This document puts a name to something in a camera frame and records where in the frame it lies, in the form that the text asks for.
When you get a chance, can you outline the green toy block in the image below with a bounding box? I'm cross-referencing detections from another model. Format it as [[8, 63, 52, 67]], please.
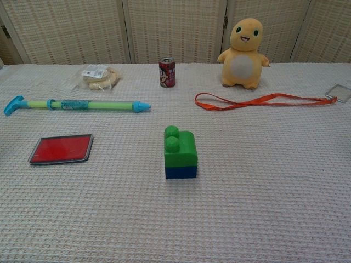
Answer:
[[163, 125, 199, 168]]

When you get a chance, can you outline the blue toy block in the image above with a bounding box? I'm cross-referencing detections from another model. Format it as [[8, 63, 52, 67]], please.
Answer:
[[165, 165, 199, 180]]

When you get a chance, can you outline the red beverage can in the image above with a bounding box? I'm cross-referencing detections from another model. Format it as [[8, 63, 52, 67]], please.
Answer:
[[158, 56, 177, 88]]

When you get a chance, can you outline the bagged beige snack pack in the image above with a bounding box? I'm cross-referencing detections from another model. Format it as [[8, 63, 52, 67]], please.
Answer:
[[71, 64, 122, 93]]

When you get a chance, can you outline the orange dinosaur plush toy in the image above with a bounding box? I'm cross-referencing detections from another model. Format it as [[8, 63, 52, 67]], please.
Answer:
[[217, 18, 271, 90]]

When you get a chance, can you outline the green blue water pump toy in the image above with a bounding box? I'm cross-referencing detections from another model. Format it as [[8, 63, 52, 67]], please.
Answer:
[[3, 95, 152, 117]]

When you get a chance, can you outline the woven folding screen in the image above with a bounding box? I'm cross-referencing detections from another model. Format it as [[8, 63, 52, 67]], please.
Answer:
[[0, 0, 351, 65]]

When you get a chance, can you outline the red card in clear sleeve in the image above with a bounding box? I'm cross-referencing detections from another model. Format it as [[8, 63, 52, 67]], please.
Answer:
[[28, 134, 94, 165]]

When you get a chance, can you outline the clear plastic badge holder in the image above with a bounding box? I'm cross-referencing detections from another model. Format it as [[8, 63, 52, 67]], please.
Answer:
[[324, 84, 351, 104]]

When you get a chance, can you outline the orange lanyard strap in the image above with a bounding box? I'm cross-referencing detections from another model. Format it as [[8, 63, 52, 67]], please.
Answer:
[[195, 92, 338, 111]]

